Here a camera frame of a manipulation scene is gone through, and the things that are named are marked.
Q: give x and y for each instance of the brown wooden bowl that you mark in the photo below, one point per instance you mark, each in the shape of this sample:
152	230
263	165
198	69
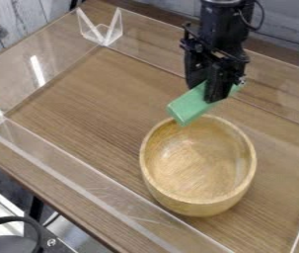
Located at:
198	167

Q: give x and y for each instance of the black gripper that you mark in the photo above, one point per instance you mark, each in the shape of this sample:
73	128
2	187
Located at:
213	47

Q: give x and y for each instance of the green rectangular block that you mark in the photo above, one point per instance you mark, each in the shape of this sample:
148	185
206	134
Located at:
189	107

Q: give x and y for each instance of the black metal stand base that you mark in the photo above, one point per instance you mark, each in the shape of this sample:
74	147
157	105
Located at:
23	244

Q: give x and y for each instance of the clear acrylic tray wall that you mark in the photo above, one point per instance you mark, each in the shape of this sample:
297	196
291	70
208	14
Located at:
78	105

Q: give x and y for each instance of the black table leg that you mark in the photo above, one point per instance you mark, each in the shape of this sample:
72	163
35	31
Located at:
37	209

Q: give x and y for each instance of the clear acrylic corner bracket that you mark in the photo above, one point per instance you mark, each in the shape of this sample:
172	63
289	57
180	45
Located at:
102	34

